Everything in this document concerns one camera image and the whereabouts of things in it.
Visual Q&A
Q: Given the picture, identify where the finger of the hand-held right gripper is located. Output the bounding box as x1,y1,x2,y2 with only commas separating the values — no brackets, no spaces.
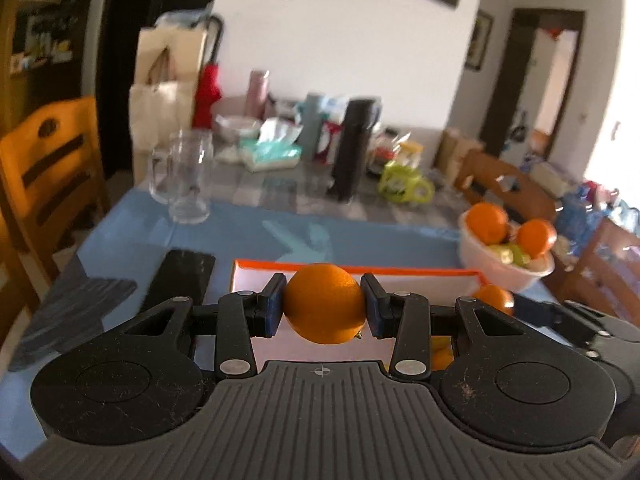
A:
513,293,595,357
564,301,640,342

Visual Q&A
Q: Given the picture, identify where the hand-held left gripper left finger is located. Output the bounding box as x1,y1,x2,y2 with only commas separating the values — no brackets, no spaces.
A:
120,272,287,382

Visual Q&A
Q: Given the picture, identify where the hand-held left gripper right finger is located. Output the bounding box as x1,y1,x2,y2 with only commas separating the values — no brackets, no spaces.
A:
360,273,527,382

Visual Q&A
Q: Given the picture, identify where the orange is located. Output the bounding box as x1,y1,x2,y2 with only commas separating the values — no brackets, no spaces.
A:
472,284,516,317
515,219,558,257
283,262,367,345
465,203,510,244
430,336,455,372

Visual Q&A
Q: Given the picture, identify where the orange cardboard box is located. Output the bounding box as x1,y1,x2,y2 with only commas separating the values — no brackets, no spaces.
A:
229,259,488,361

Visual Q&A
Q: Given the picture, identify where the white bowl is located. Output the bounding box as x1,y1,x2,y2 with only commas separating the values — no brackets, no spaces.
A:
458,209,556,293

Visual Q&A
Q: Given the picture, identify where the wooden chair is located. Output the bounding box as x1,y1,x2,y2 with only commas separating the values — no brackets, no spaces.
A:
0,97,110,343
554,216,640,322
454,149,559,224

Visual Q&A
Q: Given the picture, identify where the blue star-print tablecloth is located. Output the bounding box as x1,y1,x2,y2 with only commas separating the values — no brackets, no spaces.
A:
0,189,568,461

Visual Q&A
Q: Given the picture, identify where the green fruit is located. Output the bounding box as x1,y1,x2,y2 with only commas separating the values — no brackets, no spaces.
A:
487,242,532,268

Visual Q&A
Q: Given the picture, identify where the black smartphone in clear case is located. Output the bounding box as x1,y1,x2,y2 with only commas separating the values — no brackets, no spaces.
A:
142,248,217,322

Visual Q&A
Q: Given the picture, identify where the green mug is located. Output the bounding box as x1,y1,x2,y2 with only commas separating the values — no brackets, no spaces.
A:
377,164,436,205

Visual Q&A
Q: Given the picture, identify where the clear glass mug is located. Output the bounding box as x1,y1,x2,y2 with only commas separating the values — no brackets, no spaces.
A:
148,129,215,225

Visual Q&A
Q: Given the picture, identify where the black thermos bottle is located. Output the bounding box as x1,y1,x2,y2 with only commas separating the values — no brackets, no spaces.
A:
326,97,382,204

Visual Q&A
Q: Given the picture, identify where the teal tissue pack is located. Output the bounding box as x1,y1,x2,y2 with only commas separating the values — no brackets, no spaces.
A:
239,117,304,169

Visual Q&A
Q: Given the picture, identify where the grey bottle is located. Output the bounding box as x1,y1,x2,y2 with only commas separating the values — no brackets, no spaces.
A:
299,92,327,162

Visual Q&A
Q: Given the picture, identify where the pink bottle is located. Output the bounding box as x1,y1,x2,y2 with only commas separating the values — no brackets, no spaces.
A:
244,70,271,122

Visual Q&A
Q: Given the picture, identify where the white tote bag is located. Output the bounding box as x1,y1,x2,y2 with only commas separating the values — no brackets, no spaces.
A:
128,80,197,162

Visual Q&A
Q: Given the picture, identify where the red folded umbrella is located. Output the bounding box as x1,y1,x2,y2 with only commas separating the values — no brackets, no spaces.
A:
192,16,224,129

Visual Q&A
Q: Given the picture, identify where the beige hanging bag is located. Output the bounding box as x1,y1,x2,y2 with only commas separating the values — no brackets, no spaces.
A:
137,25,209,86

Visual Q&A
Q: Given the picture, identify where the small framed picture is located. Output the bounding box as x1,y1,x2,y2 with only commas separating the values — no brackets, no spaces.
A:
464,9,494,72

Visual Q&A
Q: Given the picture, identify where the dark wooden shelf cabinet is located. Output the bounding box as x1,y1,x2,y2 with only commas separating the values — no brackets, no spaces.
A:
0,0,118,111

